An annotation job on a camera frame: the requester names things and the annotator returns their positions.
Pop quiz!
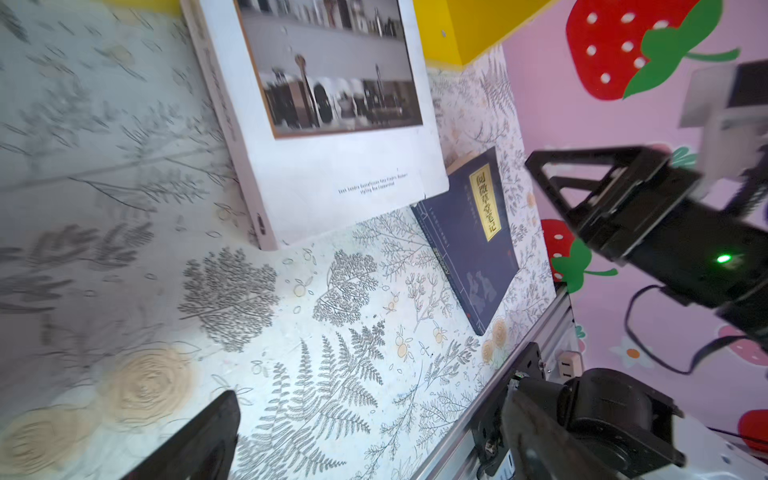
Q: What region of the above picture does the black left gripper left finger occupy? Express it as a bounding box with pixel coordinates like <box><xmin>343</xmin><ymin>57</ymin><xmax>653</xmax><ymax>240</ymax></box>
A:
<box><xmin>122</xmin><ymin>390</ymin><xmax>241</xmax><ymax>480</ymax></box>

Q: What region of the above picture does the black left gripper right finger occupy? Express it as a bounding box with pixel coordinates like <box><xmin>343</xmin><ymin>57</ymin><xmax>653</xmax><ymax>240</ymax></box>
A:
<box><xmin>501</xmin><ymin>388</ymin><xmax>617</xmax><ymax>480</ymax></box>

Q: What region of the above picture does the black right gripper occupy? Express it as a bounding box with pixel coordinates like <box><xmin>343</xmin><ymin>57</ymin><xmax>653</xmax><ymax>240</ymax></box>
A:
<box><xmin>525</xmin><ymin>146</ymin><xmax>767</xmax><ymax>336</ymax></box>

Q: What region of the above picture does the navy book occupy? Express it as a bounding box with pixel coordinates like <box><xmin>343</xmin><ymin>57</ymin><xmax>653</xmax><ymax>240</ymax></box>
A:
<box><xmin>412</xmin><ymin>148</ymin><xmax>519</xmax><ymax>336</ymax></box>

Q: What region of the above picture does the white photo cover book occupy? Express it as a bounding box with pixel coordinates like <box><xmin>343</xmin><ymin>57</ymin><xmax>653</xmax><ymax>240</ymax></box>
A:
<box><xmin>181</xmin><ymin>1</ymin><xmax>449</xmax><ymax>251</ymax></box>

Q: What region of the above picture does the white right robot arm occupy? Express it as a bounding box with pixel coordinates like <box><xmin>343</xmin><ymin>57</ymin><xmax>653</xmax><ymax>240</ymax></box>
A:
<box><xmin>469</xmin><ymin>146</ymin><xmax>767</xmax><ymax>479</ymax></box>

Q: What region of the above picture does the yellow wooden bookshelf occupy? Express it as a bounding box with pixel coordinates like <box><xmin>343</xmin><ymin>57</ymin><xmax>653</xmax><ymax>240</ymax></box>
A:
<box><xmin>101</xmin><ymin>0</ymin><xmax>553</xmax><ymax>68</ymax></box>

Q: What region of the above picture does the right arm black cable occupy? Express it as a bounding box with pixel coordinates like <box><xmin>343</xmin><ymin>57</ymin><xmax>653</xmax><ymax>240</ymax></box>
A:
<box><xmin>623</xmin><ymin>283</ymin><xmax>757</xmax><ymax>376</ymax></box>

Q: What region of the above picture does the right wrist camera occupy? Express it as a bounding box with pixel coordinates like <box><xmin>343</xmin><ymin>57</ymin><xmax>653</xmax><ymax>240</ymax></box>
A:
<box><xmin>679</xmin><ymin>59</ymin><xmax>767</xmax><ymax>199</ymax></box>

